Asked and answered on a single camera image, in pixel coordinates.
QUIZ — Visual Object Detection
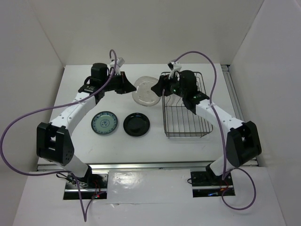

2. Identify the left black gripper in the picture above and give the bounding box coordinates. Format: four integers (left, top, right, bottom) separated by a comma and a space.
101, 71, 135, 94

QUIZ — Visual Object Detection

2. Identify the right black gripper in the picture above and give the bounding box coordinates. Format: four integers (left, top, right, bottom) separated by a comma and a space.
151, 71, 187, 97

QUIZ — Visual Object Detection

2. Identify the clear square glass plate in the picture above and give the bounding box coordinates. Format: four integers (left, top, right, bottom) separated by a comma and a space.
132, 76, 161, 107

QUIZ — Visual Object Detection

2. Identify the clear textured glass plate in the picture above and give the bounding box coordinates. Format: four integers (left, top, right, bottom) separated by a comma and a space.
164, 94, 182, 111

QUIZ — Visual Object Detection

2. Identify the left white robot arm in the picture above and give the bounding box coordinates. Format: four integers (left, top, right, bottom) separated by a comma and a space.
36, 58, 136, 188

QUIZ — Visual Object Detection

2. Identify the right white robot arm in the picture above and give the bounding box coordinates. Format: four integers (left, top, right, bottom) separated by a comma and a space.
151, 70, 262, 185

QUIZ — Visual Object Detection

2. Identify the black glossy plate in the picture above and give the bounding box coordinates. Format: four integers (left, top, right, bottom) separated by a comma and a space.
123, 113, 151, 137

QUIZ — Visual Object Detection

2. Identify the blue white patterned plate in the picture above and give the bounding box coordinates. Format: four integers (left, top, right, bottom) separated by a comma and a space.
91, 111, 118, 136

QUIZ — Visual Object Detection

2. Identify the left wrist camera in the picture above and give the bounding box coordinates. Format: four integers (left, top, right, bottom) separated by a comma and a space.
110, 57, 125, 74

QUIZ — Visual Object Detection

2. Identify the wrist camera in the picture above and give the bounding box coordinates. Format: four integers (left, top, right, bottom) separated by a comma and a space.
110, 57, 125, 74
167, 61, 182, 79

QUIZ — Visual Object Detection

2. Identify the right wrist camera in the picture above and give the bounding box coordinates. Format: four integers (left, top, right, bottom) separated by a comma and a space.
167, 61, 182, 79

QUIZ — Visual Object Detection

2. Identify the metal wire dish rack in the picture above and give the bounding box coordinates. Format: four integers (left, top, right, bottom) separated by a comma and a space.
160, 71, 214, 139

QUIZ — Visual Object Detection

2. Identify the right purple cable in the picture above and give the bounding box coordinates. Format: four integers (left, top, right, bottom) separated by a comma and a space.
171, 50, 257, 209

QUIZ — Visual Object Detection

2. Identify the purple cable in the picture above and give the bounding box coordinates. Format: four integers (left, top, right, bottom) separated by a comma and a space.
0, 49, 118, 222
171, 50, 257, 209

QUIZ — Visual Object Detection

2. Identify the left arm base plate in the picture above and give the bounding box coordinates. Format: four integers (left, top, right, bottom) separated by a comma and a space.
63, 171, 110, 200

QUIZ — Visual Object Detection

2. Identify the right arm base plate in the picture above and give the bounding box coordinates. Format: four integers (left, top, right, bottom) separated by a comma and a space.
187, 171, 235, 198

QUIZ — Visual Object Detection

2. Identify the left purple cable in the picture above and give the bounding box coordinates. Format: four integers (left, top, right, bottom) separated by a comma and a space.
0, 49, 118, 222

